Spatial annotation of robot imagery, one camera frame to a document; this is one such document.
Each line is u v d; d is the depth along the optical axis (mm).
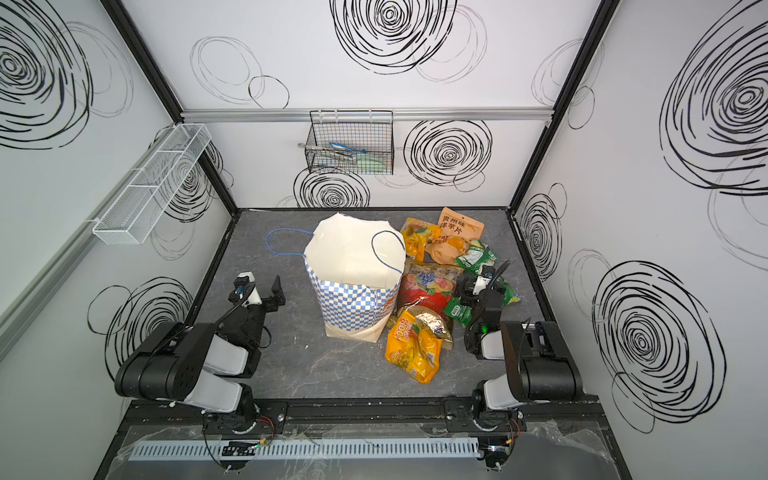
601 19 723
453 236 1084
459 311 873
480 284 789
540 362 450
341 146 904
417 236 1020
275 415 740
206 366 500
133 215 723
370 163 867
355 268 1016
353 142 889
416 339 792
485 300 687
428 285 919
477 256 991
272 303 798
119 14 710
